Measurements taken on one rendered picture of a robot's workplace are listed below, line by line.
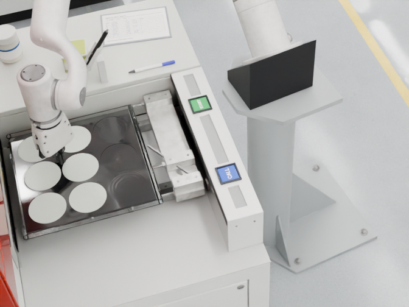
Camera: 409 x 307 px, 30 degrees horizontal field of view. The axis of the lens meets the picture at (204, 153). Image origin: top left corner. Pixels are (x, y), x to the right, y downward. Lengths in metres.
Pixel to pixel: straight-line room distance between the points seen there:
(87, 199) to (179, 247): 0.27
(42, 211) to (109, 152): 0.25
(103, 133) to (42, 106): 0.32
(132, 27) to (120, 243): 0.71
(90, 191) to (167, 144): 0.26
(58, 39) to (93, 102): 0.37
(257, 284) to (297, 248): 0.93
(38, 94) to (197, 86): 0.51
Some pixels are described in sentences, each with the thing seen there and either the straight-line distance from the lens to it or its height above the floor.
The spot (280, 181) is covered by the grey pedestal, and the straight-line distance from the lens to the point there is 2.65.
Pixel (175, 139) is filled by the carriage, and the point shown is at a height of 0.88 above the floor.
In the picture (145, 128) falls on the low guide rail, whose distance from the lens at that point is 2.26.
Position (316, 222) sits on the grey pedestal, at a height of 0.01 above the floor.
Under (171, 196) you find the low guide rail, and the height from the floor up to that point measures 0.84.
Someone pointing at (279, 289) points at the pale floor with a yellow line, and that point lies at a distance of 2.89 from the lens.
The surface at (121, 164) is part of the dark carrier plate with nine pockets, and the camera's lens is 2.10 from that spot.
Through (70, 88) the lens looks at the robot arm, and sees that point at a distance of 1.89.
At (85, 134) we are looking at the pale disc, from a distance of 2.19.
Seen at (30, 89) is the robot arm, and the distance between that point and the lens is 1.88.
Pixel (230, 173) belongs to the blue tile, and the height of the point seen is 0.96.
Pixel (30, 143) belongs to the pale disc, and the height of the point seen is 0.90.
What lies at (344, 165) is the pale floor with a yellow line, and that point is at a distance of 3.25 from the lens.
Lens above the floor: 2.50
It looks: 50 degrees down
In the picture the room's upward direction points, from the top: 4 degrees counter-clockwise
